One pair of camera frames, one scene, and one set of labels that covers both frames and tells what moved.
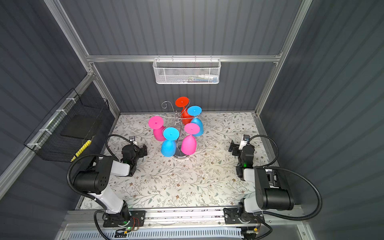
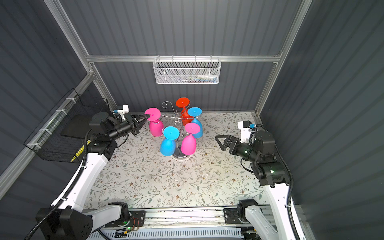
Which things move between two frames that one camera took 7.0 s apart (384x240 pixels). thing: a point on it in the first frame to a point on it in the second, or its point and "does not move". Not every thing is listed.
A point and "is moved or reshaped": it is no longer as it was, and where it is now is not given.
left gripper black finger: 145,150 to 137,128
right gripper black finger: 230,148 to 223,146
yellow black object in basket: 86,144 does not move
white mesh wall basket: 187,71 does not move
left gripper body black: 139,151 to 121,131
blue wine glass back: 195,111 does not move
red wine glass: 183,101 does not move
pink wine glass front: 189,143 does not move
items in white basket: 201,78 does not move
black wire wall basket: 63,134 does not move
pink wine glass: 156,123 is moved or reshaped
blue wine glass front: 168,146 does not move
